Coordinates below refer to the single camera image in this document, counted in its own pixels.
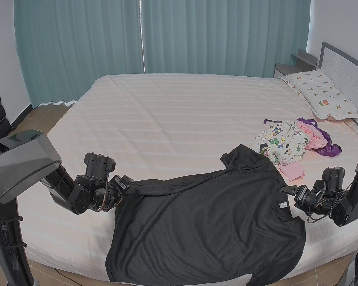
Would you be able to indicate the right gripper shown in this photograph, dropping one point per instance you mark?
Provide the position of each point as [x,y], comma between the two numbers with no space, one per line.
[307,201]

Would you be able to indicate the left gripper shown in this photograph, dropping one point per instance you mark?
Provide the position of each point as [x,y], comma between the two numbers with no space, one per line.
[116,192]

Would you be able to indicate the black T-shirt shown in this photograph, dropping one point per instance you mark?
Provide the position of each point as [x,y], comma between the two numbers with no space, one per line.
[197,219]

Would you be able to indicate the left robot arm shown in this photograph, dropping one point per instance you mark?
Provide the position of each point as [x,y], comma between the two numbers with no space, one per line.
[18,165]

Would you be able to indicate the bed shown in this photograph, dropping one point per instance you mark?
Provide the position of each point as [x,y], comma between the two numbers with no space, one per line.
[167,115]

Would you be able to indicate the purple garment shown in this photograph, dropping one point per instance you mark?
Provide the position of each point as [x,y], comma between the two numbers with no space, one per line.
[331,149]

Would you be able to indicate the pink garment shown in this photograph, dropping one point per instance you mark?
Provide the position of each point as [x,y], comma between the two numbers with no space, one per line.
[314,138]

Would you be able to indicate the white printed pyjama top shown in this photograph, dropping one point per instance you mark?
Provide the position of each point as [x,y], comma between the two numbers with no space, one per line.
[280,141]

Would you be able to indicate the white printed pillow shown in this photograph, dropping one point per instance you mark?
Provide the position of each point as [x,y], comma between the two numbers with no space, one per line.
[319,94]

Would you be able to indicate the grey bedside table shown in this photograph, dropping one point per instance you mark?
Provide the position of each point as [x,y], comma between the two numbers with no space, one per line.
[292,68]

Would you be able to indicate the blue-green curtain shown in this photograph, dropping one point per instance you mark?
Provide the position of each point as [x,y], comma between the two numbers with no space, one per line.
[226,25]
[77,40]

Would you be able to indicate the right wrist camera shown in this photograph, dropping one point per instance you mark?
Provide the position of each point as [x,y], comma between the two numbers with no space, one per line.
[318,186]

